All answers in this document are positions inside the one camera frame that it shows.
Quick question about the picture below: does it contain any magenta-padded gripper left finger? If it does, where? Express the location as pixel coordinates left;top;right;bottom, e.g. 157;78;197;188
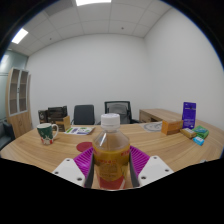
52;146;96;189

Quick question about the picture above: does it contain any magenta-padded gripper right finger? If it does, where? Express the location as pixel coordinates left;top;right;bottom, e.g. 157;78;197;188
129;145;175;188

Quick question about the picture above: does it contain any clear bottle with yellow drink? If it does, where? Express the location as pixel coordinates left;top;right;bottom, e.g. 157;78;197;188
91;113;132;191

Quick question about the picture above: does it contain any flat round red coaster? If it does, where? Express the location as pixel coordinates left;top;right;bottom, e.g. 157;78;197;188
75;141;94;153

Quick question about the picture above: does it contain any white leaflet with green print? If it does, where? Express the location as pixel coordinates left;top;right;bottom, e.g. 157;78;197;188
64;125;96;136

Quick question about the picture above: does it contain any white sheet with round print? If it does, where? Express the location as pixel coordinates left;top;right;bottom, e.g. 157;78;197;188
143;121;164;132

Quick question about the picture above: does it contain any green mug with red print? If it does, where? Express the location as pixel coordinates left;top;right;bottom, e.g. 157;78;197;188
36;122;60;146

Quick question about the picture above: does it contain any dark box with tan side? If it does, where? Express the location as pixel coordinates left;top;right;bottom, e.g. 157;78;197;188
49;115;72;133

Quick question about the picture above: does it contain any orange cardboard box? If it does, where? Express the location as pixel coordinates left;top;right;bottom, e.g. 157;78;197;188
161;119;184;136

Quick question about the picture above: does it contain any wooden side desk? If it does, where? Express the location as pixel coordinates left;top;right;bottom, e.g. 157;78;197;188
138;108;184;124

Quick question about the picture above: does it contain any small light blue box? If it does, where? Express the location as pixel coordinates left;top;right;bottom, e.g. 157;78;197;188
192;135;205;147

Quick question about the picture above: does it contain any dark grey office chair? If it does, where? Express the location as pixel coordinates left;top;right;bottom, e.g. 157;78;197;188
71;104;97;126

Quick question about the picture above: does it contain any black box with striped face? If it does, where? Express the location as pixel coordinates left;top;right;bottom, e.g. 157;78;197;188
46;105;69;121

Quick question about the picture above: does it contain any flat green box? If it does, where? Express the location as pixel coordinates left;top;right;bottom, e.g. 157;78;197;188
193;125;210;140

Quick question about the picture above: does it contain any black mesh office chair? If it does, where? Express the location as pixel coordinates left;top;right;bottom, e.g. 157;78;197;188
104;100;140;125

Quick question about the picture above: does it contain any tall purple box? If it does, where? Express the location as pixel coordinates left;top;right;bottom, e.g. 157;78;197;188
182;101;197;130

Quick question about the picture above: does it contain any tall wooden shelf cabinet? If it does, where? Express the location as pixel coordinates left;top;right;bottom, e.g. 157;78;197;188
5;67;33;139

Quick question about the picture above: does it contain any black leather sofa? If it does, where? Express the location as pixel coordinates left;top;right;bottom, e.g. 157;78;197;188
0;120;16;151

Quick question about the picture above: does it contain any small square ceiling light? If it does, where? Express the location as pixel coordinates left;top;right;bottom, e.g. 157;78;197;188
10;27;30;45

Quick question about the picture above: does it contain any grey ceiling air vent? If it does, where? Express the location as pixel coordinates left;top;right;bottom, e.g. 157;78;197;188
44;0;74;17

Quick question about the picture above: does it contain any large square ceiling light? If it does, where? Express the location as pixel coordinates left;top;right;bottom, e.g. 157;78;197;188
75;0;113;7

